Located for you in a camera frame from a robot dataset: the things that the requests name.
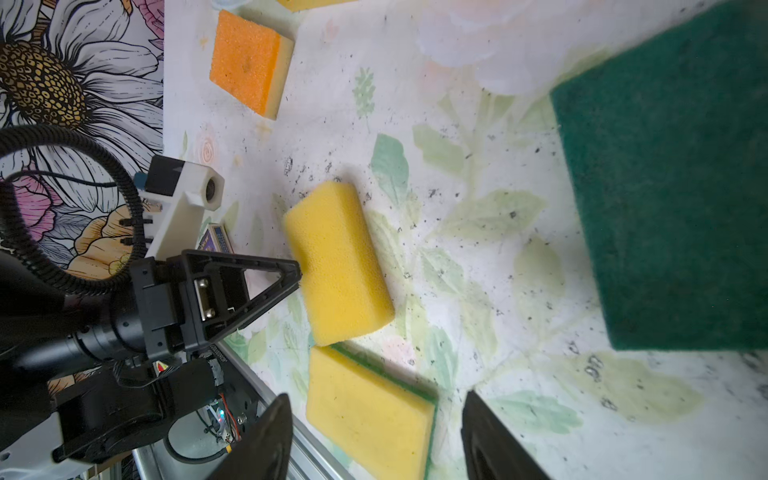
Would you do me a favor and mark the aluminium front rail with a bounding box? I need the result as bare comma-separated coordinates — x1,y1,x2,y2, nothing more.
123,343,353,479

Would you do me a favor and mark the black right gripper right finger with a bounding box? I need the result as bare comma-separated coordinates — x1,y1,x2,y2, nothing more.
461,390,549,480

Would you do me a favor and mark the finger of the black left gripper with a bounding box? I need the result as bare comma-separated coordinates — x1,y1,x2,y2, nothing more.
179,250,302,351

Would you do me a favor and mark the dark green sponge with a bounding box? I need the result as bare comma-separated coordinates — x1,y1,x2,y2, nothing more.
551,1,767,351

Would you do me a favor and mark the rounded yellow sponge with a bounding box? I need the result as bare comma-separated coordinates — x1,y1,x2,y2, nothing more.
283,181,395,346

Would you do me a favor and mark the yellow wooden shelf unit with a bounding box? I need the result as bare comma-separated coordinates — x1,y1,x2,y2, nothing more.
277,0,355,13

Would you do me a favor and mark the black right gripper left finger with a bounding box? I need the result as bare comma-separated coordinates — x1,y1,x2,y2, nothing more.
208,393,293,480

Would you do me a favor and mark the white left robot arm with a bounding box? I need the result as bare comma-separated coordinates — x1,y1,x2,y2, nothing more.
1,250,301,463

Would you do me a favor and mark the purple playing card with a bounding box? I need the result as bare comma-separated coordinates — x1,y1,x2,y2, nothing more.
197,223,234,254

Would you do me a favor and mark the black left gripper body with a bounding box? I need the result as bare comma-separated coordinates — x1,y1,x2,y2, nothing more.
1,251,198,384

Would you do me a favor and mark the orange sponge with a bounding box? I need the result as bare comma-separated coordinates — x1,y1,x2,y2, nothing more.
209,10,294,120

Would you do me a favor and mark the yellow sponge green backing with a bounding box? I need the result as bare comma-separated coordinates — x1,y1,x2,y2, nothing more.
306,346,436,479

